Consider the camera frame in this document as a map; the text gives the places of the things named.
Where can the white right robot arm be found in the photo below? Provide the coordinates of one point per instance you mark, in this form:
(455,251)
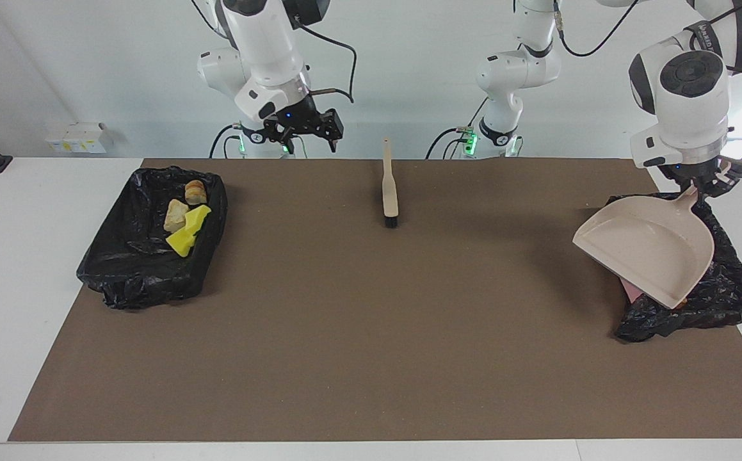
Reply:
(262,57)

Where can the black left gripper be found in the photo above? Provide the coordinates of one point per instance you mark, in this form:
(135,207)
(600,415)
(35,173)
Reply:
(691,173)

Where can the golden croissant piece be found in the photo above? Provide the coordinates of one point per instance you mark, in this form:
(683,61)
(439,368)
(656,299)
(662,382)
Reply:
(196,192)

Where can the brown table mat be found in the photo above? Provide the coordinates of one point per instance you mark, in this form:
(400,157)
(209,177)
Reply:
(345,390)

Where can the grey box with green light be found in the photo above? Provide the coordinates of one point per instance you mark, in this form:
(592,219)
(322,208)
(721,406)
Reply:
(468,141)
(287,146)

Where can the beige plastic dustpan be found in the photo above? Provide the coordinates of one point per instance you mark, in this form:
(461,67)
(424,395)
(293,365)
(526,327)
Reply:
(652,246)

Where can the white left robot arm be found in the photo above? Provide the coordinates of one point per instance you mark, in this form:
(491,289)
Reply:
(684,96)

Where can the beige hand brush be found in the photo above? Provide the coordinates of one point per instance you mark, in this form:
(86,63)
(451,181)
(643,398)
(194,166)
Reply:
(389,192)

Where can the large yellow green sponge piece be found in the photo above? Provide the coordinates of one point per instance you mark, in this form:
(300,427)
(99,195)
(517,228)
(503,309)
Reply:
(180,243)

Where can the black bag lined pink bin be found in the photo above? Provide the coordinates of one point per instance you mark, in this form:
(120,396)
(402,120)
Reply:
(723,294)

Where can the white box with yellow labels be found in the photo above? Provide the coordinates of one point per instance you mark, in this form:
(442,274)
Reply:
(79,137)

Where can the pale bread piece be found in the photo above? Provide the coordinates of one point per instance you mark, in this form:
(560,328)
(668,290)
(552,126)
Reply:
(175,216)

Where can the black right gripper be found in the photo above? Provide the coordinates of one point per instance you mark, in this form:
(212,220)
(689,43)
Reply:
(297,118)

